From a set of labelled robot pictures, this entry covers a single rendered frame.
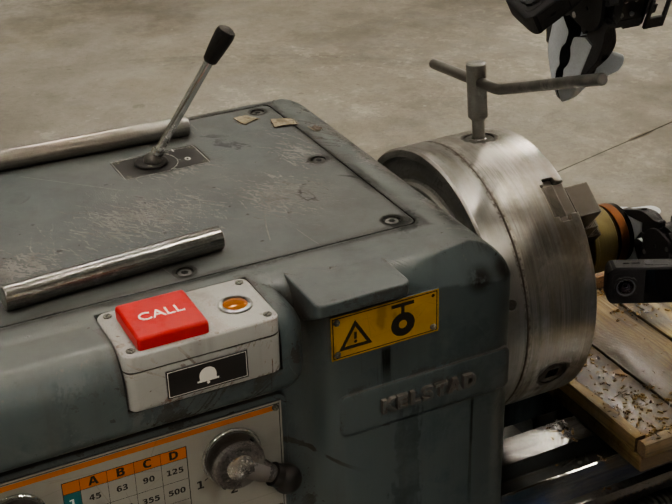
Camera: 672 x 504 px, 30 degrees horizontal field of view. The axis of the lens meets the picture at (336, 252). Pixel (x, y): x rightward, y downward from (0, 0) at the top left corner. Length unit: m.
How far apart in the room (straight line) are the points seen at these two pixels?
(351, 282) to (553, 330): 0.33
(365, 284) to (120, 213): 0.27
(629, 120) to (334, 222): 3.69
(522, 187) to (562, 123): 3.43
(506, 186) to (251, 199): 0.28
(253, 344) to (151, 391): 0.09
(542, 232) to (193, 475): 0.45
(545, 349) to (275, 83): 3.89
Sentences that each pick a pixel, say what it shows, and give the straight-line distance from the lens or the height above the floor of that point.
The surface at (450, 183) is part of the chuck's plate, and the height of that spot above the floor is 1.23.
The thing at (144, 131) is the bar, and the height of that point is 1.27.
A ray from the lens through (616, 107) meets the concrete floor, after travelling 4.94.
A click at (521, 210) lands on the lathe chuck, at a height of 1.20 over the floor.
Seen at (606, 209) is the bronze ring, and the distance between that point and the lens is 1.53.
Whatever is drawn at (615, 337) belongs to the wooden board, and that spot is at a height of 0.89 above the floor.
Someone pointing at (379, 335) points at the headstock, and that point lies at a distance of 1.11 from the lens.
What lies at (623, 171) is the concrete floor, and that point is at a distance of 4.39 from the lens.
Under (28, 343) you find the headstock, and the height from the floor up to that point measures 1.25.
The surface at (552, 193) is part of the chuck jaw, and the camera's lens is 1.36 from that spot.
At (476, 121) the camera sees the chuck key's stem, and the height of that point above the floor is 1.26.
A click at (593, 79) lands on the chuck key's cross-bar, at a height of 1.37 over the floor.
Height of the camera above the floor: 1.78
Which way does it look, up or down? 28 degrees down
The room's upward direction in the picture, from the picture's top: 2 degrees counter-clockwise
